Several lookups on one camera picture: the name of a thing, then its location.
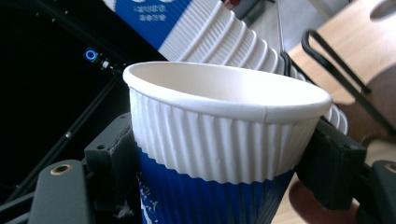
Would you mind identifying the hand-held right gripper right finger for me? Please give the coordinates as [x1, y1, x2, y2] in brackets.
[295, 119, 368, 211]

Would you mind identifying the stack of ribbed paper cups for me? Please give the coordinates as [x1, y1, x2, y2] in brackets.
[102, 0, 349, 136]

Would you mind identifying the black metal stand pole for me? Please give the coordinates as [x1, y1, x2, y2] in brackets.
[4, 76, 122, 203]

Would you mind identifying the blue white paper cup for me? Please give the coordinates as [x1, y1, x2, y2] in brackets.
[122, 61, 333, 224]

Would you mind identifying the black device with blue light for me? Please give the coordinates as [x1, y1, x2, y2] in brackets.
[0, 0, 167, 200]

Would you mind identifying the cup rack with wooden base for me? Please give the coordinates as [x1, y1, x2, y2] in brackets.
[279, 28, 396, 224]

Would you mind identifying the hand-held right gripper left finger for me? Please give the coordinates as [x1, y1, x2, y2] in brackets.
[83, 112, 141, 218]

